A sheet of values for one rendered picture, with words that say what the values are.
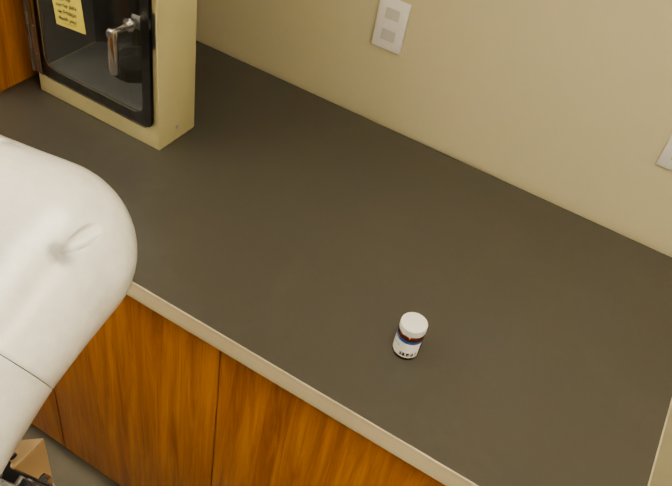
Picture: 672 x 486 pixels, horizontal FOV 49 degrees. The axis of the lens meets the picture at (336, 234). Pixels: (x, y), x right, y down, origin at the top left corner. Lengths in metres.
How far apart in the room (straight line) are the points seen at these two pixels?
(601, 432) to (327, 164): 0.73
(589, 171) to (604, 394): 0.50
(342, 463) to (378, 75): 0.84
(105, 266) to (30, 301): 0.04
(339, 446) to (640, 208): 0.78
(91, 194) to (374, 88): 1.31
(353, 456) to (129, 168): 0.68
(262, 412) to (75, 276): 0.95
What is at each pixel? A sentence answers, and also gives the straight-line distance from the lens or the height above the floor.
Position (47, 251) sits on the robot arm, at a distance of 0.40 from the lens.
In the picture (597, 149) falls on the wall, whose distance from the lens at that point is 1.56.
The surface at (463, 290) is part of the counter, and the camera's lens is 1.34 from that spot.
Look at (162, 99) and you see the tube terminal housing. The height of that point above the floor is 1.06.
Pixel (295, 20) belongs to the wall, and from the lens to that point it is 1.73.
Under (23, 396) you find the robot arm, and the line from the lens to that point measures 0.41.
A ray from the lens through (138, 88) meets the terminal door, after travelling 1.46.
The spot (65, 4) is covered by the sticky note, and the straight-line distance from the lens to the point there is 1.51.
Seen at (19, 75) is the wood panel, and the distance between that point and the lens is 1.73.
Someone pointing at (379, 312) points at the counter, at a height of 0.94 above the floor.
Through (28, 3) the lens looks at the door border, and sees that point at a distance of 1.59.
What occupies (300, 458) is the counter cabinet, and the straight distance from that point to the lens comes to 1.36.
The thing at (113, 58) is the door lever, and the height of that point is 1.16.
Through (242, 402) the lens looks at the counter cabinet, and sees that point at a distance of 1.34.
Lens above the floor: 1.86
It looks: 42 degrees down
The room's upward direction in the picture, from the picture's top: 12 degrees clockwise
